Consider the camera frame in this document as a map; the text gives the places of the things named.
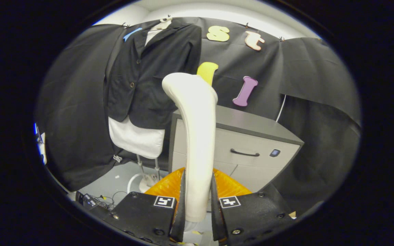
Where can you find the black suit jacket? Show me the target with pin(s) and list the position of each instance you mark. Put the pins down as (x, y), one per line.
(156, 68)

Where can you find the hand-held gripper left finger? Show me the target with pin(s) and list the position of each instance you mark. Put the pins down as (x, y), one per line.
(180, 222)

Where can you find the grey cabinet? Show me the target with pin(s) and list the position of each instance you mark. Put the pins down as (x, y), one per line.
(251, 123)

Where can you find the blue cabinet lock button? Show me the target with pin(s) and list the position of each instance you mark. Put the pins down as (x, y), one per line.
(275, 153)

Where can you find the black backdrop cloth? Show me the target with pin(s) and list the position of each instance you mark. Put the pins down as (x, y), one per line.
(303, 68)

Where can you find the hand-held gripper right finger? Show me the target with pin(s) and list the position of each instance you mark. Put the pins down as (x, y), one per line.
(217, 222)

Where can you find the white steamer base with poles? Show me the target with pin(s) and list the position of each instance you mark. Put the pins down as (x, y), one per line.
(147, 181)

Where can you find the row of black clips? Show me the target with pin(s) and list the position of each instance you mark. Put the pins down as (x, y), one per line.
(246, 25)

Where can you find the white plastic hanger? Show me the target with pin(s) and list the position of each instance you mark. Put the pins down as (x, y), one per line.
(164, 24)

